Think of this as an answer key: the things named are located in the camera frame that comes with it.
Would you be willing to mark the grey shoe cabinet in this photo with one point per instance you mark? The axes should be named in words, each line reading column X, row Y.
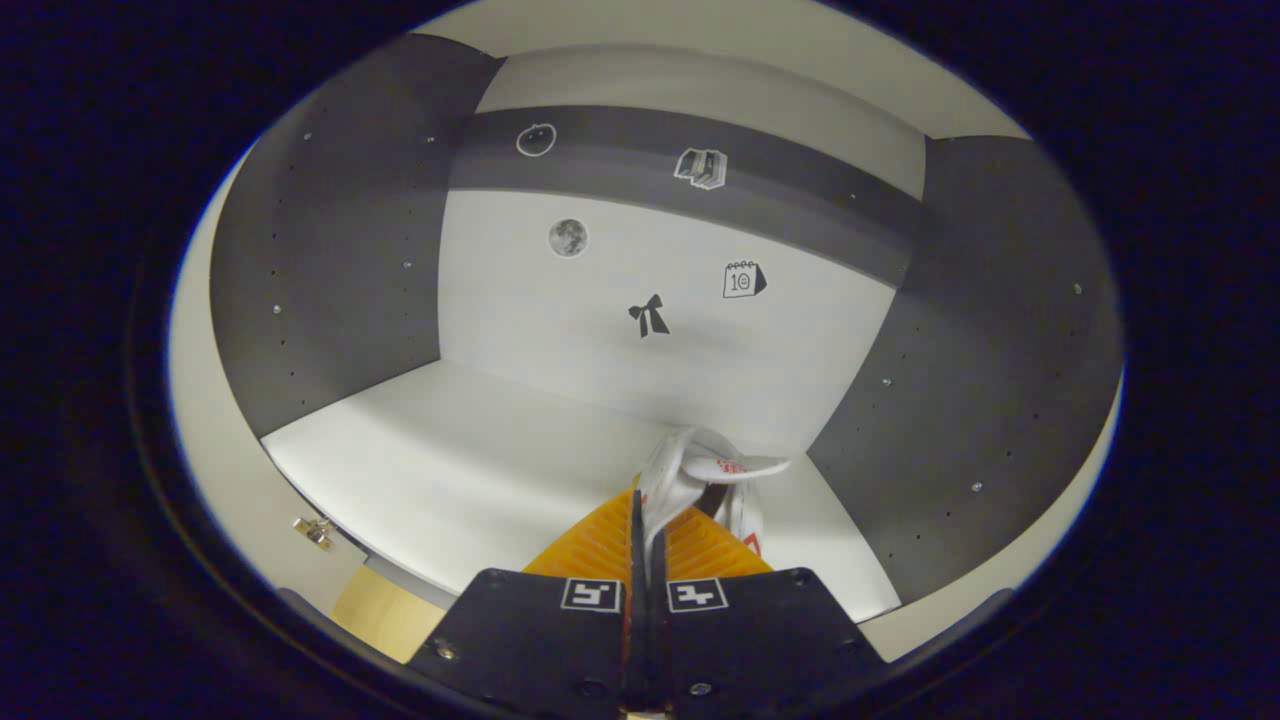
column 600, row 330

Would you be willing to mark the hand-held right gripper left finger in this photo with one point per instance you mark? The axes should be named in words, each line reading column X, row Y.
column 520, row 640

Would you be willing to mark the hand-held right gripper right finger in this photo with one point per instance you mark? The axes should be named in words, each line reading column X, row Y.
column 770, row 640

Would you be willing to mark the white shoe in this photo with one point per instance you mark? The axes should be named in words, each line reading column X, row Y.
column 665, row 490

